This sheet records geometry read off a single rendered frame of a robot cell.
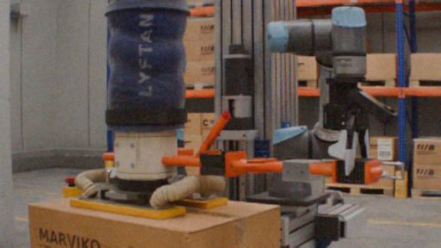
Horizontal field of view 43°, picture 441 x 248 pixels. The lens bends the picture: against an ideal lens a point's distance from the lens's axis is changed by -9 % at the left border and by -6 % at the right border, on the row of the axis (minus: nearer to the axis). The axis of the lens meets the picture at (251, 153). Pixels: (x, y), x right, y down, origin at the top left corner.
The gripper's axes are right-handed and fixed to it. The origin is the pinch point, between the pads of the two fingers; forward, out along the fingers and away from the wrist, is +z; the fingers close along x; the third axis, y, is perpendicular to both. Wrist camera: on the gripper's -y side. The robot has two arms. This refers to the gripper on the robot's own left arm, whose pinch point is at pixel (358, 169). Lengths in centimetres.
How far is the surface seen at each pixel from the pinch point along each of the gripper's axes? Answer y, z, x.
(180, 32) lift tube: 51, -33, -3
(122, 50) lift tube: 60, -28, 10
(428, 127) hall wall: 193, 33, -838
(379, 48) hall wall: 279, -100, -833
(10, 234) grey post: 375, 98, -167
